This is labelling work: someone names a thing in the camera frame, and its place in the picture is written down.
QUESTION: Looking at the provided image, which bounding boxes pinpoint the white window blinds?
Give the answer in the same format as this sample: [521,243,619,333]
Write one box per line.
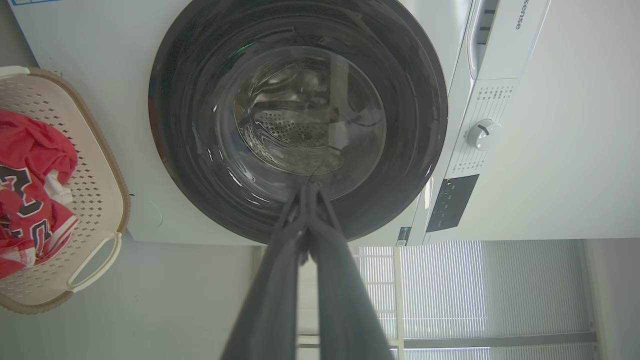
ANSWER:
[359,240,598,360]

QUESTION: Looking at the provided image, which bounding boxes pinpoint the white detergent drawer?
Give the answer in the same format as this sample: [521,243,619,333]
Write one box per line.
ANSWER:
[466,0,552,81]

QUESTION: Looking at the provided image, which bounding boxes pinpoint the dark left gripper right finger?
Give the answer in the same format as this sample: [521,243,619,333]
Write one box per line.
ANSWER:
[306,182,396,360]

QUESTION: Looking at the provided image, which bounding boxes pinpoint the red basketball jersey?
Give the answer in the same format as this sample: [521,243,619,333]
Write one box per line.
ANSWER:
[0,109,80,279]

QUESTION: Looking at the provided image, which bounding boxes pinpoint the black round glass washer door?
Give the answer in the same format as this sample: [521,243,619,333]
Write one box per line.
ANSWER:
[148,0,448,245]

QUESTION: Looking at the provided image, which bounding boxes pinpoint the round white drain filter cover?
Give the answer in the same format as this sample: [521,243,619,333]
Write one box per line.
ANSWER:
[131,199,164,230]

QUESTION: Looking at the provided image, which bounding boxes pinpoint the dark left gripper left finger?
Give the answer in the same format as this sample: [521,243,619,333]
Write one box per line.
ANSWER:
[220,184,310,360]

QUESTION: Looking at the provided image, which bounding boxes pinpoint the cream perforated laundry basket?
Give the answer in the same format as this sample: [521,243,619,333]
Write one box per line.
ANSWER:
[0,66,132,315]

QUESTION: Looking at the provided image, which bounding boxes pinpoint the white front-load washing machine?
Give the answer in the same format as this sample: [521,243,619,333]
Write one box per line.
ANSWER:
[7,0,553,247]

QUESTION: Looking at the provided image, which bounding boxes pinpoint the steel perforated washer drum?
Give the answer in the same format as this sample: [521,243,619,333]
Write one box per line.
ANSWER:
[234,61,387,177]

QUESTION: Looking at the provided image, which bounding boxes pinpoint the white round control knob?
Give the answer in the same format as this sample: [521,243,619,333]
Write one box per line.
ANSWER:
[466,119,502,151]

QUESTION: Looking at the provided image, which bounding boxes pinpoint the black control display panel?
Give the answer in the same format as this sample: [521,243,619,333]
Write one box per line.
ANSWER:
[426,174,480,233]

